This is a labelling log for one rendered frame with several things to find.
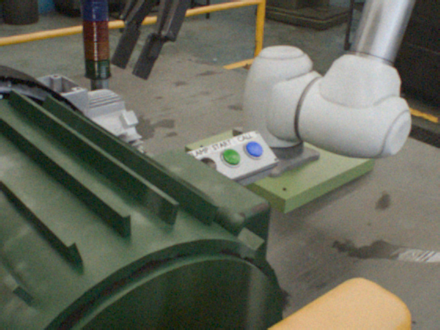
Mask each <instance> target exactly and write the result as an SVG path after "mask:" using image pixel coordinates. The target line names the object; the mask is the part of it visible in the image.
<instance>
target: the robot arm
mask: <svg viewBox="0 0 440 330"><path fill-rule="evenodd" d="M157 1H160V4H159V9H158V15H157V18H156V24H155V27H154V32H153V33H149V35H148V37H147V39H146V40H145V44H144V46H143V49H142V50H141V52H140V56H139V58H138V59H137V62H136V65H135V67H134V70H133V71H132V72H131V74H132V75H134V76H137V77H139V78H141V79H144V80H148V79H149V75H150V72H151V71H152V69H153V65H154V64H155V62H156V60H157V59H158V56H159V54H160V52H161V50H162V48H163V45H164V43H167V42H168V41H172V42H175V41H176V38H177V36H178V33H179V31H180V30H181V26H182V23H183V21H184V19H185V15H186V13H187V11H188V9H189V4H190V2H191V0H128V1H127V4H126V5H125V8H124V10H123V13H122V14H121V16H120V20H121V21H122V22H123V23H124V26H125V28H124V30H123V34H122V36H121V37H120V40H119V42H118V45H117V47H116V49H115V52H114V53H113V57H112V59H111V61H110V64H113V65H115V66H116V67H120V68H122V69H124V70H125V69H126V67H127V63H128V62H129V59H130V58H131V54H132V53H133V50H134V48H135V46H136V43H137V40H138V39H139V37H140V35H141V30H140V29H139V27H140V26H141V24H142V23H143V22H144V21H145V18H146V17H147V16H148V15H149V13H150V11H151V10H152V9H153V7H154V5H155V4H156V3H157ZM415 1H416V0H366V1H365V4H364V6H363V10H362V13H361V16H360V19H359V23H358V25H357V28H356V31H355V32H354V38H353V41H352V43H351V45H350V50H349V53H348V54H345V55H343V56H342V57H340V58H338V59H337V60H336V61H335V62H334V63H333V64H332V67H331V68H330V69H329V70H328V72H327V74H326V75H325V76H324V77H323V76H320V74H318V73H317V72H316V71H313V63H312V62H311V60H310V58H309V57H308V56H307V55H306V54H305V53H303V52H302V50H300V49H297V48H295V47H292V46H271V47H268V48H265V49H263V50H262V51H261V53H260V54H259V55H258V56H257V57H256V58H255V59H254V60H253V62H252V65H251V67H250V69H249V71H248V73H247V79H246V81H245V85H244V101H243V111H242V123H243V128H242V127H235V128H234V129H233V136H234V137H237V136H239V135H242V134H247V133H250V132H252V131H254V130H257V131H258V132H259V134H261V136H262V138H263V139H264V141H265V142H266V144H267V145H268V146H269V148H270V150H271V151H272V152H273V153H274V155H275V156H276V157H277V159H278V160H279V163H278V164H277V166H275V168H274V169H273V170H272V171H271V172H270V174H269V175H268V177H270V178H279V177H280V176H281V175H282V174H283V173H285V172H287V171H291V170H293V169H294V168H296V167H298V166H302V165H303V164H305V163H307V162H309V161H314V160H319V159H320V153H319V152H318V151H317V150H315V149H312V148H307V147H306V146H304V142H306V143H309V144H311V145H312V146H314V147H316V148H320V149H323V150H324V151H326V152H332V153H334V154H336V155H339V156H346V157H349V158H358V159H379V158H383V157H386V156H392V155H394V154H395V153H396V152H398V151H399V149H400V148H401V147H402V146H403V145H404V143H405V140H406V139H407V137H408V134H409V130H410V127H411V116H410V111H409V108H408V105H407V103H406V102H405V100H404V99H401V98H400V97H399V86H400V82H401V81H400V79H399V75H398V73H397V71H396V69H394V68H393V66H394V60H395V58H396V56H397V54H398V51H399V46H400V44H401V42H402V39H403V35H404V32H405V29H406V27H407V23H408V21H409V18H410V15H411V13H412V9H413V6H414V3H415ZM127 15H128V16H127ZM135 21H136V23H135ZM170 31H171V32H170Z"/></svg>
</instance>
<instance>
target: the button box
mask: <svg viewBox="0 0 440 330"><path fill-rule="evenodd" d="M251 141H255V142H257V143H259V144H260V145H261V146H262V150H263V152H262V156H259V157H256V156H251V155H250V154H249V153H248V151H247V149H246V145H247V143H248V142H251ZM226 149H234V150H235V151H236V152H238V153H239V155H240V162H239V164H238V165H236V166H231V165H230V164H228V163H227V162H226V161H225V160H224V159H223V156H222V154H223V153H224V152H225V150H226ZM188 153H189V154H190V155H191V156H194V157H196V158H197V159H198V160H200V159H202V158H203V157H209V158H212V159H213V160H214V161H215V162H216V170H217V171H220V172H221V173H222V174H225V175H226V176H227V177H229V178H231V179H233V180H234V181H235V182H238V183H239V184H241V185H243V186H245V185H248V184H251V183H253V182H256V181H258V180H260V179H263V178H266V177H267V176H268V175H269V174H270V172H271V171H272V170H273V169H274V168H275V166H277V164H278V163H279V160H278V159H277V157H276V156H275V155H274V153H273V152H272V151H271V150H270V148H269V146H268V145H267V144H266V142H265V141H264V139H263V138H262V136H261V134H259V132H258V131H257V130H254V131H252V132H250V133H247V134H242V135H239V136H237V137H234V138H230V139H227V140H225V141H221V142H219V143H215V144H212V145H208V146H207V147H204V148H198V149H197V150H194V151H192V152H188Z"/></svg>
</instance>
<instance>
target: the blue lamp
mask: <svg viewBox="0 0 440 330"><path fill-rule="evenodd" d="M80 4H81V11H82V12H81V16H82V19H84V20H89V21H100V20H106V19H107V18H108V0H97V1H90V0H80Z"/></svg>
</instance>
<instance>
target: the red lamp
mask: <svg viewBox="0 0 440 330"><path fill-rule="evenodd" d="M108 24H109V22H108V18H107V19H106V20H100V21H89V20H84V19H82V38H83V39H85V40H87V41H104V40H106V39H109V25H108Z"/></svg>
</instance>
